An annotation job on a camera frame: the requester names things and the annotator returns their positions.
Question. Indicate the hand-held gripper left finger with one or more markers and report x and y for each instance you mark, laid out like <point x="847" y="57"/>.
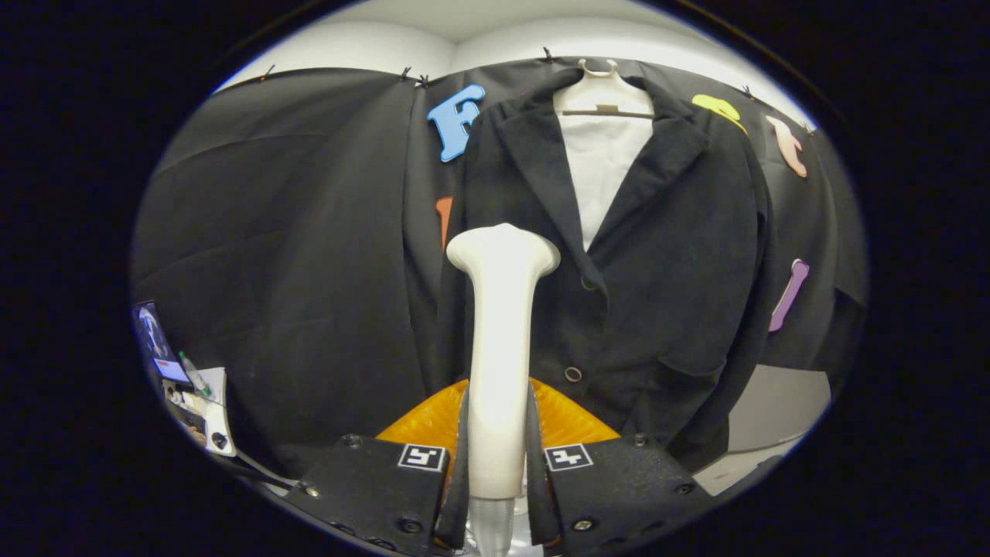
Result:
<point x="371" y="487"/>

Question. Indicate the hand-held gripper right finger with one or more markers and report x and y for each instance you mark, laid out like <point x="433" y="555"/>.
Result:
<point x="619" y="487"/>

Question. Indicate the white garment steamer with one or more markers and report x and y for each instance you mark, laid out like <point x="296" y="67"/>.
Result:
<point x="501" y="348"/>

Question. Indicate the black suit jacket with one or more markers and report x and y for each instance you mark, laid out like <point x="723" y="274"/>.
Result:
<point x="657" y="294"/>

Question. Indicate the white shirt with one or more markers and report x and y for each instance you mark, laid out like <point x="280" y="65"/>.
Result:
<point x="603" y="170"/>

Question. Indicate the cream plastic clothes hanger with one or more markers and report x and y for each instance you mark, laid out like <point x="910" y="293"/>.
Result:
<point x="599" y="97"/>

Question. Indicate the white board with clutter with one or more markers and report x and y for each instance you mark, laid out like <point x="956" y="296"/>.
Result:
<point x="215" y="414"/>

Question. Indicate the grey and beige cabinet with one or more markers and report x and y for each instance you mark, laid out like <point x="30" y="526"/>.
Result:
<point x="773" y="410"/>

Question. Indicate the small lit screen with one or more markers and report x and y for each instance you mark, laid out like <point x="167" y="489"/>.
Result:
<point x="158" y="344"/>

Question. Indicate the black backdrop cloth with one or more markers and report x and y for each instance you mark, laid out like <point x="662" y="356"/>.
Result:
<point x="294" y="232"/>

